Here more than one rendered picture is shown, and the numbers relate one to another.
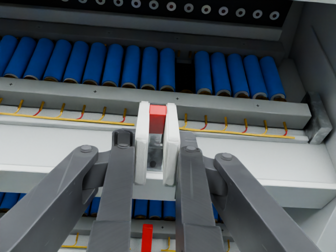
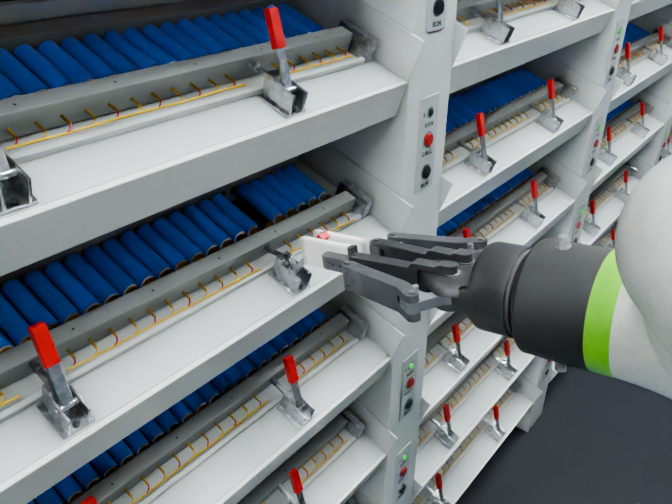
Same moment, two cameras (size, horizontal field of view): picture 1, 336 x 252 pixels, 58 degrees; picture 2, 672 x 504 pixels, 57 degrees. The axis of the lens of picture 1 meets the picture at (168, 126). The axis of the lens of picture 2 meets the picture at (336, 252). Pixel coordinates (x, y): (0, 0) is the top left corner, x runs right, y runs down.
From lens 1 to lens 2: 49 cm
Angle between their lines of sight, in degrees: 40
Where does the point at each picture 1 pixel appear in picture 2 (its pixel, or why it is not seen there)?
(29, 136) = (199, 323)
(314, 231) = not seen: hidden behind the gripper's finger
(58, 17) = not seen: hidden behind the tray
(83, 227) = (220, 411)
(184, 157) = (381, 243)
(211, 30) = not seen: hidden behind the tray
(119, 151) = (359, 256)
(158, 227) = (276, 366)
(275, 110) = (335, 205)
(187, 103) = (284, 231)
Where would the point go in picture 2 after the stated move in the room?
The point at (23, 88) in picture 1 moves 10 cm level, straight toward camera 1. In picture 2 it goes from (167, 287) to (264, 302)
